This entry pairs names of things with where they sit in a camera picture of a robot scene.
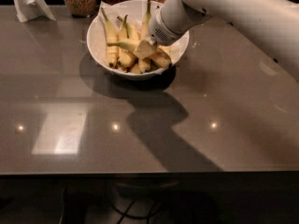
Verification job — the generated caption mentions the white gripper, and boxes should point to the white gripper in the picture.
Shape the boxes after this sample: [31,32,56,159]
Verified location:
[133,7,182,59]

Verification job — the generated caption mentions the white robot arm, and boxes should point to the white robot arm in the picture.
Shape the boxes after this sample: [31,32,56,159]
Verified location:
[136,0,299,80]

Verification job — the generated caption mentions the yellow banana centre upright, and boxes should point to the yellow banana centre upright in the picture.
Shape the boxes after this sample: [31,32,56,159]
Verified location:
[138,0,151,73]

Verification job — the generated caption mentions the white ceramic bowl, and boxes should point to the white ceramic bowl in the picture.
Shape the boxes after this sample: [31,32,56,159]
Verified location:
[87,0,190,80]

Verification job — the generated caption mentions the yellow banana far left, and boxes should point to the yellow banana far left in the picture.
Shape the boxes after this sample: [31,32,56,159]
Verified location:
[101,7,119,68]

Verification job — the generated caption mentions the white paper liner in bowl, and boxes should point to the white paper liner in bowl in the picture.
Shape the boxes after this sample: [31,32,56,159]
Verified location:
[87,0,189,80]

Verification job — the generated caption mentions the white paper stand left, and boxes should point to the white paper stand left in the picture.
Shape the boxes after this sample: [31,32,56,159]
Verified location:
[13,0,55,22]

